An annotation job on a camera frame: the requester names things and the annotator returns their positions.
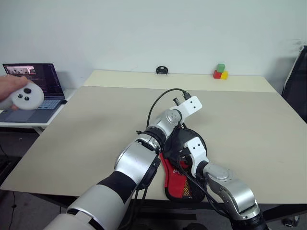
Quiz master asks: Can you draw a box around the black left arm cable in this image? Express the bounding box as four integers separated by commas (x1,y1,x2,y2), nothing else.
145,88,191,131

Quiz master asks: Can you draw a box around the open laptop computer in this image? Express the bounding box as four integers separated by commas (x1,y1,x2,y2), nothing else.
0,63,67,124

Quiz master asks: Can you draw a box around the white side table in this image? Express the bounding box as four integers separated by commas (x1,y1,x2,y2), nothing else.
0,88,78,135

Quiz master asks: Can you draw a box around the black robot torso cable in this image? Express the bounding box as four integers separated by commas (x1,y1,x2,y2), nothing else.
126,184,151,230

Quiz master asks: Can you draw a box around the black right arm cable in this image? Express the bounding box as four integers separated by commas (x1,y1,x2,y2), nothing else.
177,150,231,218

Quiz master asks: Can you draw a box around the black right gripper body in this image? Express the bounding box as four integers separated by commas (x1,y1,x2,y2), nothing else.
177,147,194,173

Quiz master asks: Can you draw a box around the black office chair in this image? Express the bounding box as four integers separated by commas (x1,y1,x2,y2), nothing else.
281,45,307,123

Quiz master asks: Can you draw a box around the grey caster wheel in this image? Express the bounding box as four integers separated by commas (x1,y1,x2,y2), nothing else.
283,215,301,227

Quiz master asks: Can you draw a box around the person's bare hand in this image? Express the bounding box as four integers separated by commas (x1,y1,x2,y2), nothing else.
0,75,31,111

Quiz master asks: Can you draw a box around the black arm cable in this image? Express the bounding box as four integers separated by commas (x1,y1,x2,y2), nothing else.
177,150,231,218
145,88,191,131

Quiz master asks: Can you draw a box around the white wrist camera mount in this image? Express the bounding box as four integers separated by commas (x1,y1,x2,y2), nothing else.
177,95,203,121
184,136,208,173

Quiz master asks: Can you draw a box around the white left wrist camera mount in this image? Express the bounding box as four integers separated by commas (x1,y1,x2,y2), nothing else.
177,95,203,121

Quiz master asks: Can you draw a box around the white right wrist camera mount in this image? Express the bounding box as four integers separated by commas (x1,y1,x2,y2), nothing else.
184,136,208,173

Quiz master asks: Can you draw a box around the white handheld controller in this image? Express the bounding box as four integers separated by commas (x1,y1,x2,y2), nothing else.
0,82,45,111

